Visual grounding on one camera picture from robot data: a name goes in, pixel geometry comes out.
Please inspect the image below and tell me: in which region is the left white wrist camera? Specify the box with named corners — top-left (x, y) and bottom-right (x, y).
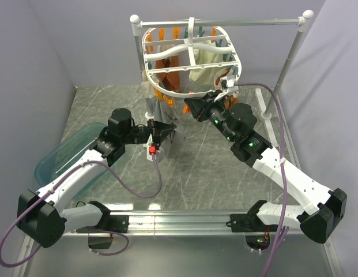
top-left (143, 135), bottom-right (159, 156)

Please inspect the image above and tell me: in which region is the silver white drying rack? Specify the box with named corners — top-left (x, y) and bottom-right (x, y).
top-left (129, 9), bottom-right (315, 148)

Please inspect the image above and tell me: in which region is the orange front clip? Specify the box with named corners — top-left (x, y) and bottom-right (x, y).
top-left (183, 104), bottom-right (191, 114)

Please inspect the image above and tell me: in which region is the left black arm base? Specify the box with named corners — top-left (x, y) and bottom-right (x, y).
top-left (76, 215), bottom-right (129, 255)

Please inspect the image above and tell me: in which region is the white oval clip hanger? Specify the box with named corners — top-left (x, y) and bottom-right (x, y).
top-left (135, 17), bottom-right (242, 98)

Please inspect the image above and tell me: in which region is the teal plastic basin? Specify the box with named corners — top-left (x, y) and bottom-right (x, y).
top-left (35, 122), bottom-right (105, 186)

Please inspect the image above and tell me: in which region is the rust hanging underwear back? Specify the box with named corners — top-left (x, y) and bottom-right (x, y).
top-left (155, 55), bottom-right (182, 92)

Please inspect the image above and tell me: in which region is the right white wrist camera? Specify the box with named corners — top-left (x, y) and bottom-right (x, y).
top-left (214, 75), bottom-right (239, 102)

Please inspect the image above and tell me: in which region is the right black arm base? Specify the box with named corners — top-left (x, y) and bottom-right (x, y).
top-left (226, 214), bottom-right (278, 252)

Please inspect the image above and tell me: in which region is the orange hanging underwear right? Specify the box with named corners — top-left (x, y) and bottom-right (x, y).
top-left (227, 86), bottom-right (239, 106)

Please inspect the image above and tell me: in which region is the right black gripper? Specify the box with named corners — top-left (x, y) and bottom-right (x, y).
top-left (184, 90), bottom-right (236, 143)

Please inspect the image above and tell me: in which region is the cream hanging underwear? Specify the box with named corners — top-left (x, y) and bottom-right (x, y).
top-left (188, 40), bottom-right (234, 86)

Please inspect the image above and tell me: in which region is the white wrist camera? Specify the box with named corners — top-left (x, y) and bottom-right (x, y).
top-left (143, 135), bottom-right (159, 156)
top-left (214, 75), bottom-right (239, 102)

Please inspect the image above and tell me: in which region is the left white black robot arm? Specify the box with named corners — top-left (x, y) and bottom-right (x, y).
top-left (16, 108), bottom-right (176, 248)

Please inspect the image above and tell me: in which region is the aluminium mounting rail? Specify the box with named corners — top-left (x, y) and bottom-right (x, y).
top-left (25, 209), bottom-right (331, 237)

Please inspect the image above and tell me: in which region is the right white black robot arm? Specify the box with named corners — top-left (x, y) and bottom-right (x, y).
top-left (184, 92), bottom-right (347, 244)

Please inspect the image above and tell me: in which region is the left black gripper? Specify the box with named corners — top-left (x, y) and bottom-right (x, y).
top-left (122, 118), bottom-right (176, 147)

